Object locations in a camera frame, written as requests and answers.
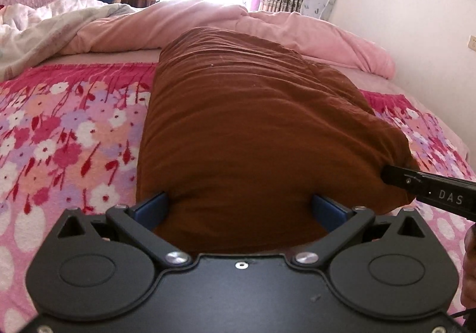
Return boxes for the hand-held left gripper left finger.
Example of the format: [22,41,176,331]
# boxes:
[56,191,192,268]

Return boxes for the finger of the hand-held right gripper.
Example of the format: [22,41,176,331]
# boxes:
[381,164,429,195]

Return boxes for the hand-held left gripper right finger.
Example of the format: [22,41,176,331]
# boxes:
[292,194,425,267]

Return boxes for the brown coat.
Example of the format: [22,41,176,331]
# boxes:
[136,26,422,255]

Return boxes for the person's right hand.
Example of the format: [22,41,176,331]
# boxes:
[461,225,476,304]

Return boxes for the pink floral polka-dot blanket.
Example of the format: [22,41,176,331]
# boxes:
[0,62,476,323]

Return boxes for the pink quilt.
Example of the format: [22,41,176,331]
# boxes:
[69,0,397,80]

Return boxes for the grey-white quilt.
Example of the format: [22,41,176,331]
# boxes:
[0,0,139,81]

